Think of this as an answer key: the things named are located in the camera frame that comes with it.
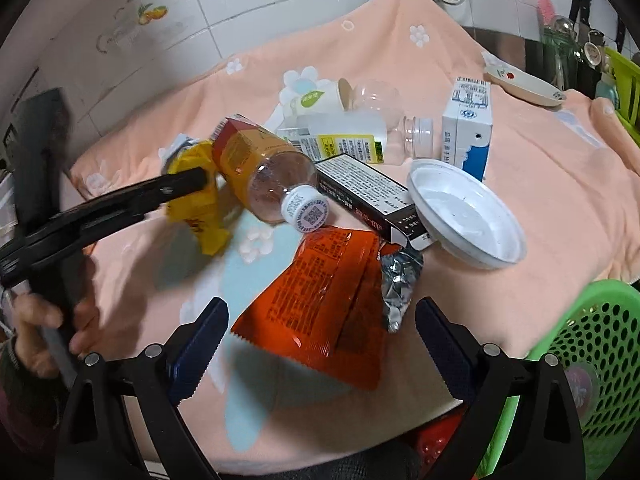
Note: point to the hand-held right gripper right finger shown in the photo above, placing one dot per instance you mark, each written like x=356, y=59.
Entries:
x=442, y=355

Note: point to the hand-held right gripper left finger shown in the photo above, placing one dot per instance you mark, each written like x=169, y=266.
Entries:
x=197, y=355

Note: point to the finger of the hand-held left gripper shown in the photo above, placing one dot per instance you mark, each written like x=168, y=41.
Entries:
x=75, y=242
x=150, y=187

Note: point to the yellow snack packet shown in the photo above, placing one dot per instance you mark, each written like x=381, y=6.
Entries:
x=200, y=215

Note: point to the orange snack packet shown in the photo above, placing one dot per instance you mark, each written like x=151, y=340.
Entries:
x=320, y=305

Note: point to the green plastic basket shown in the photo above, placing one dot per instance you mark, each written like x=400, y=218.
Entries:
x=595, y=360

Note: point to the clear bottle with yellow label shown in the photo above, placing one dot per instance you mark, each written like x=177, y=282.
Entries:
x=345, y=135

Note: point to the person's left forearm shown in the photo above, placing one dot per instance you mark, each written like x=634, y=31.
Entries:
x=22, y=400

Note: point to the person's left hand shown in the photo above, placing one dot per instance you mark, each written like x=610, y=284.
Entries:
x=42, y=320

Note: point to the crumpled white wrapper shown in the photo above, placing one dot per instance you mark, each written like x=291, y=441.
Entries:
x=175, y=150

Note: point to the crumpled silver foil wrapper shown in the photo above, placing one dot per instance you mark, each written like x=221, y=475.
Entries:
x=400, y=285

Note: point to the red plastic item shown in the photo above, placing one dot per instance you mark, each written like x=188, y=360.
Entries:
x=440, y=440

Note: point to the orange label plastic bottle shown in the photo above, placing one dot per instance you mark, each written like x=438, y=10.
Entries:
x=260, y=170

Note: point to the white plastic bowl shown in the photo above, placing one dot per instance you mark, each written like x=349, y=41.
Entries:
x=465, y=215

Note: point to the black cardboard box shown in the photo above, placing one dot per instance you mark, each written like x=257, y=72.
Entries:
x=370, y=197

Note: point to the white paper cup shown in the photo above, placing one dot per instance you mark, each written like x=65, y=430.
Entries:
x=312, y=97

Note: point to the peach floral blanket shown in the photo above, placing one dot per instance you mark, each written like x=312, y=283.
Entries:
x=550, y=185

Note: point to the white blue milk carton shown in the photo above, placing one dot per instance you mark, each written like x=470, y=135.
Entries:
x=467, y=130

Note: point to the floral ceramic dish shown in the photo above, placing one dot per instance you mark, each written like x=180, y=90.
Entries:
x=525, y=87

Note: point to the green utensil holder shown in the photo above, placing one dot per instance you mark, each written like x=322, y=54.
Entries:
x=562, y=60

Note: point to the green dish rack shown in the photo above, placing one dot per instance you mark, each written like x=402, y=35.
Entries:
x=622, y=85

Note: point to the metal ladle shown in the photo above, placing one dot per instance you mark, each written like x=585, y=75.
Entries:
x=594, y=52

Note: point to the pink brush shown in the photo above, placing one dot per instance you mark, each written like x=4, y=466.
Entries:
x=546, y=10

